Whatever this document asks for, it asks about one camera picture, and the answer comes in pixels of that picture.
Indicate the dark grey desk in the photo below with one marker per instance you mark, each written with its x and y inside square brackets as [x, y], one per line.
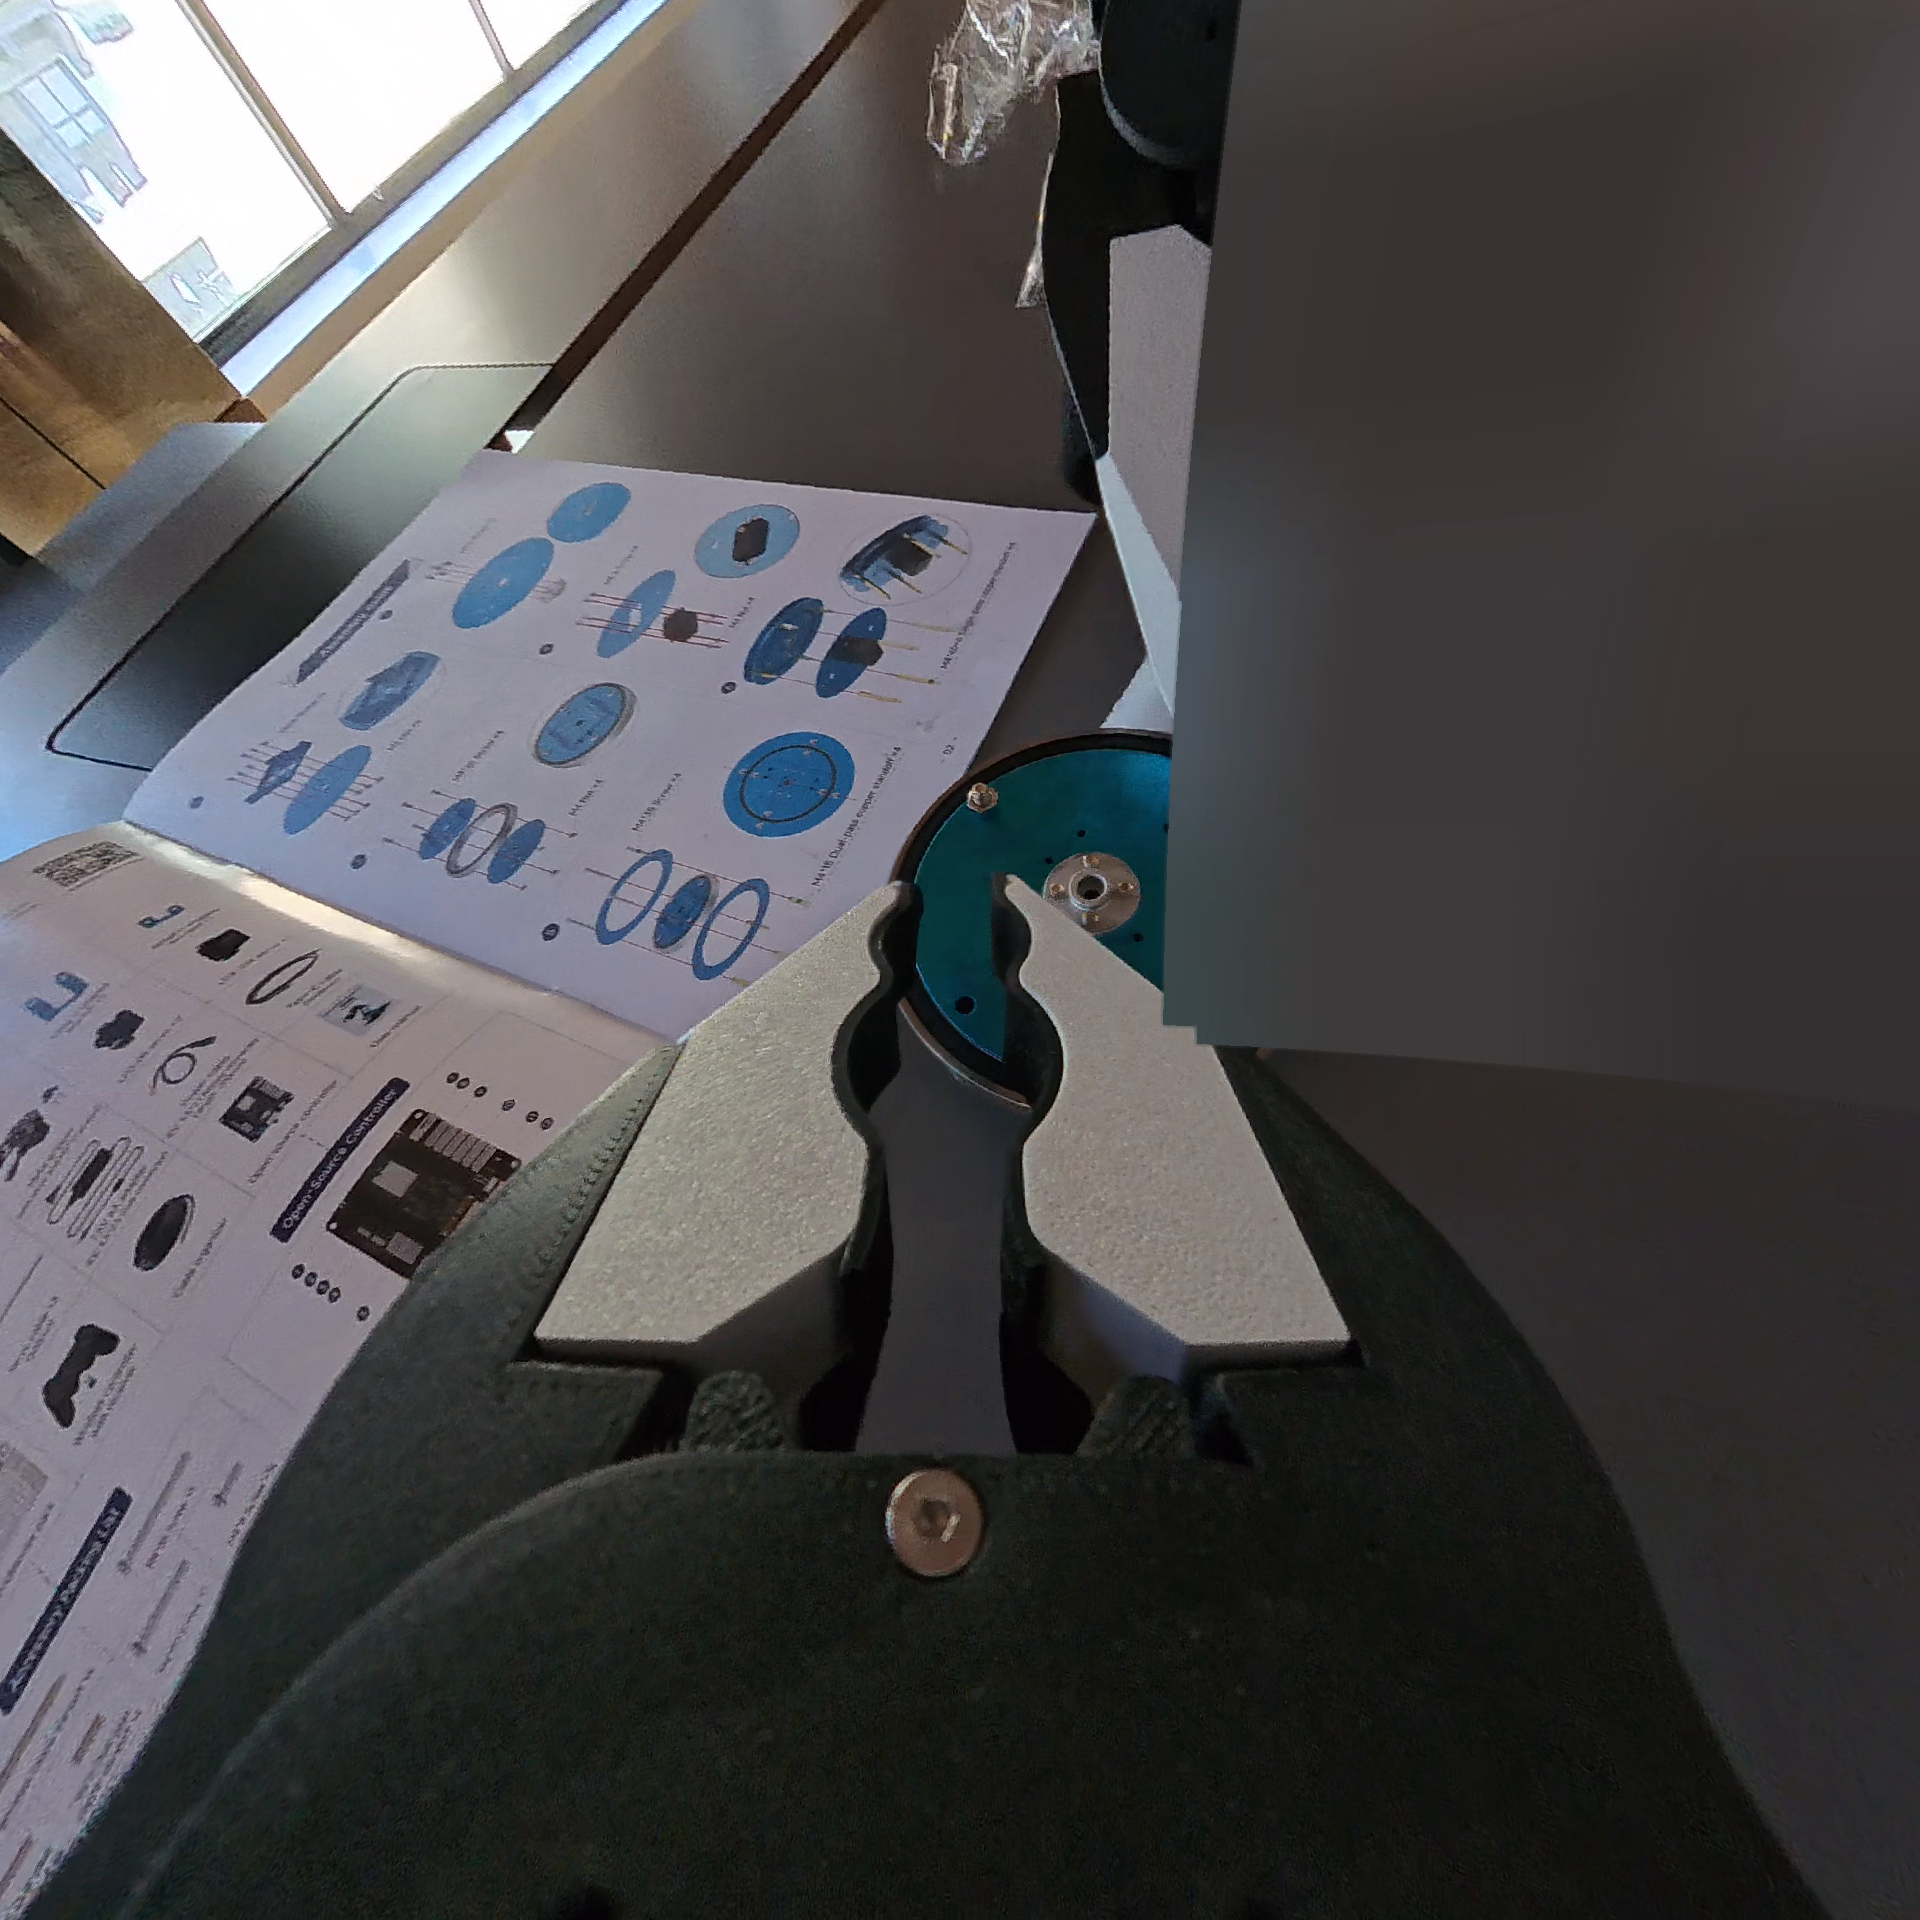
[840, 345]

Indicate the round teal turntable disc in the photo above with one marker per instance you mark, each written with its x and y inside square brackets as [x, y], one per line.
[1050, 819]

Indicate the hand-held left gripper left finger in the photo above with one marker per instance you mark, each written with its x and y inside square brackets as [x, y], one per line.
[706, 1185]

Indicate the wooden cabinet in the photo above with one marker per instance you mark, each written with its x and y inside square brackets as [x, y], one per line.
[91, 376]

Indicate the large window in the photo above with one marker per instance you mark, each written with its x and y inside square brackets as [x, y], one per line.
[300, 90]

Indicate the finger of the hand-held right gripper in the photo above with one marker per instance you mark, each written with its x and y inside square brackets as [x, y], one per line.
[1163, 451]

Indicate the crumpled clear plastic bag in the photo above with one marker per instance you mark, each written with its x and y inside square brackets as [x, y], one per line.
[998, 66]

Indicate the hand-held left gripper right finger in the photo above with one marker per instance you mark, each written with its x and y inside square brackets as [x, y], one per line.
[1171, 1201]

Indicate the open instruction booklet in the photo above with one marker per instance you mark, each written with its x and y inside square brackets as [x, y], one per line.
[646, 720]

